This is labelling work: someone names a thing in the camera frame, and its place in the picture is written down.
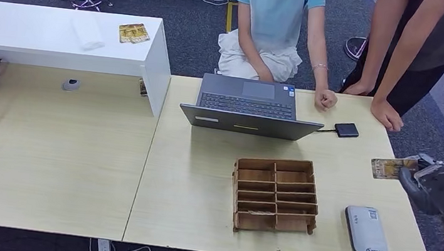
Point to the person's left hand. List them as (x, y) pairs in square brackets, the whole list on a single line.
[(388, 115), (326, 99)]

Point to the person's right hand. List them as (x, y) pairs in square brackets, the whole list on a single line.
[(358, 89), (265, 76)]

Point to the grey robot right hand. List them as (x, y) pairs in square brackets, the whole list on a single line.
[(436, 191)]

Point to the gold patterned ID card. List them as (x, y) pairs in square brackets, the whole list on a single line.
[(390, 169)]

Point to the wooden card organizer box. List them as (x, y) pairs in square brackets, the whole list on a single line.
[(275, 196)]

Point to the thin room key card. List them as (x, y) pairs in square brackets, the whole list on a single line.
[(259, 213)]

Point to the person's right forearm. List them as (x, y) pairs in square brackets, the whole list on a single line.
[(249, 52), (374, 58)]

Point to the person's left forearm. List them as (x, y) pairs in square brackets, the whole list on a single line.
[(318, 56), (402, 65)]

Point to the grey card reader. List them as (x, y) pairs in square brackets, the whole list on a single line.
[(366, 231)]

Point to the small dark patterned card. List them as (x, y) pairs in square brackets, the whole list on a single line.
[(142, 87)]

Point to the gold patterned card stack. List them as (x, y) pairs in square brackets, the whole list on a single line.
[(134, 33)]

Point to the small black hub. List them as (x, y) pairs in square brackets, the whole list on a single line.
[(346, 130)]

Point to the grey laptop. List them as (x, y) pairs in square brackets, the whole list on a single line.
[(247, 123)]

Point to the yellow chair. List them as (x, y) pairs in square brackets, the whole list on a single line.
[(229, 16)]

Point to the white folded cloth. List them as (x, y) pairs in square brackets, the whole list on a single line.
[(87, 35)]

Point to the grey desk grommet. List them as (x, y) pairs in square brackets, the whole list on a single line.
[(71, 85)]

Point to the white desk shelf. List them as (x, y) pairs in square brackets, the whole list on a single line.
[(38, 45)]

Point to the chrome stanchion post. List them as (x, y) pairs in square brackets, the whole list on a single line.
[(354, 47)]

